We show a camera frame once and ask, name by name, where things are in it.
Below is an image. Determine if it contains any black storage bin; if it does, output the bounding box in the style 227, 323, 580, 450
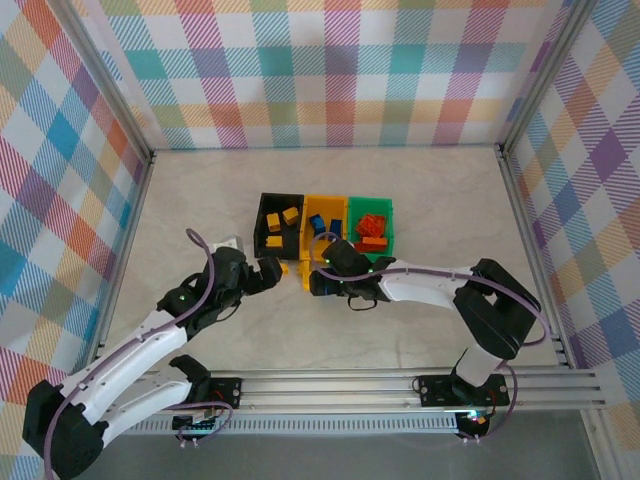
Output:
253, 192, 306, 261

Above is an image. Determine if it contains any green storage bin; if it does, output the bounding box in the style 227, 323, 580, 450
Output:
347, 196, 397, 257

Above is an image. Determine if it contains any yellow storage bin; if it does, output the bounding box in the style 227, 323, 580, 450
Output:
301, 193, 350, 262

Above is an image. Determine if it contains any small controller board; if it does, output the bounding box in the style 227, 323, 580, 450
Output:
172, 408, 221, 437
457, 409, 494, 432

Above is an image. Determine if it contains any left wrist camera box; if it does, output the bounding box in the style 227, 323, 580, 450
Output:
212, 234, 247, 257

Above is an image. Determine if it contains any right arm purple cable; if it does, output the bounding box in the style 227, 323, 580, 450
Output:
309, 232, 557, 349

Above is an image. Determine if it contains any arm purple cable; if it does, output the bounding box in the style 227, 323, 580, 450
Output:
309, 232, 557, 349
42, 228, 219, 480

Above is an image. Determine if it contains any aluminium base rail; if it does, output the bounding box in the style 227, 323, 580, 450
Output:
97, 368, 607, 417

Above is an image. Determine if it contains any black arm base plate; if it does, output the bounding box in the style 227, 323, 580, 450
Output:
199, 377, 244, 412
417, 373, 512, 407

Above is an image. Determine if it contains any aluminium floor rail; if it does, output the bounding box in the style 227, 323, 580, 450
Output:
496, 143, 576, 371
84, 149, 157, 376

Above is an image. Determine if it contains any short purple cable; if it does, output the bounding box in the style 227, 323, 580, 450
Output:
459, 362, 521, 446
169, 397, 234, 447

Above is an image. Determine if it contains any grey slotted cable duct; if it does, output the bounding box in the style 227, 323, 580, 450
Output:
107, 417, 461, 437

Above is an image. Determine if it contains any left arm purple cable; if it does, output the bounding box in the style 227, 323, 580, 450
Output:
42, 228, 219, 480

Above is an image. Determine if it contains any aluminium frame post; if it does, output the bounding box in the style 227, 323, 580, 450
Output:
58, 0, 155, 162
498, 0, 600, 160

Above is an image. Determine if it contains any aluminium frame leg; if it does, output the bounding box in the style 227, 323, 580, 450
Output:
582, 409, 619, 480

